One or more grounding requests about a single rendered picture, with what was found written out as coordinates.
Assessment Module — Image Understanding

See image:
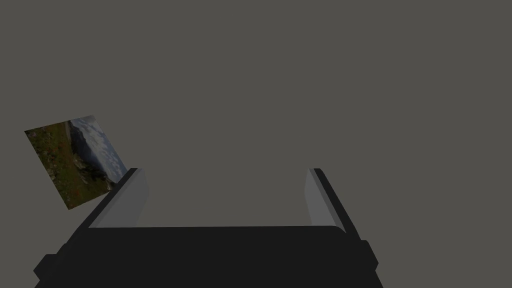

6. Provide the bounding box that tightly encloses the landscape picture on wall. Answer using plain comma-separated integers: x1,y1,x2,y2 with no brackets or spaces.
23,115,129,211

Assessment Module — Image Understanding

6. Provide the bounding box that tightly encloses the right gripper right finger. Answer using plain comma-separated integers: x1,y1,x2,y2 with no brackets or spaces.
304,167,362,241

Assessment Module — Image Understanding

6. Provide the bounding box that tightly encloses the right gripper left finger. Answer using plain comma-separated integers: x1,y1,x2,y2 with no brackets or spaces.
78,167,151,229

